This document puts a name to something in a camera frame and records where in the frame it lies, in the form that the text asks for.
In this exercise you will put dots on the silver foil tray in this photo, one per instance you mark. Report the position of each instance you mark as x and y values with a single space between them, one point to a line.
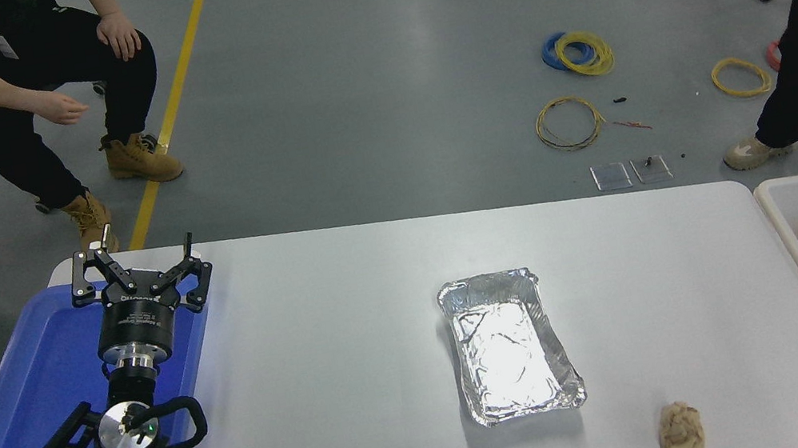
509 351

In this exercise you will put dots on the clear floor plate with screw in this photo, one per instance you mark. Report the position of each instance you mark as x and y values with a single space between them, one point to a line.
652 170

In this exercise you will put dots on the crumpled tan paper ball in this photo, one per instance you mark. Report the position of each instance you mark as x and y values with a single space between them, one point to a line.
681 434

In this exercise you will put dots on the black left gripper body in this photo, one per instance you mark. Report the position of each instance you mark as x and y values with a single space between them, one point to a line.
135 321

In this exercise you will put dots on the person's left hand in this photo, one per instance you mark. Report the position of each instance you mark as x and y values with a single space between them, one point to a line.
119 37

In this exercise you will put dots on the person's right forearm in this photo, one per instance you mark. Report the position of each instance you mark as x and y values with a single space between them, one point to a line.
4 94

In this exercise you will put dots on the person's right hand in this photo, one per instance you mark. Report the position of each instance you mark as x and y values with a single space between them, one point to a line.
60 110

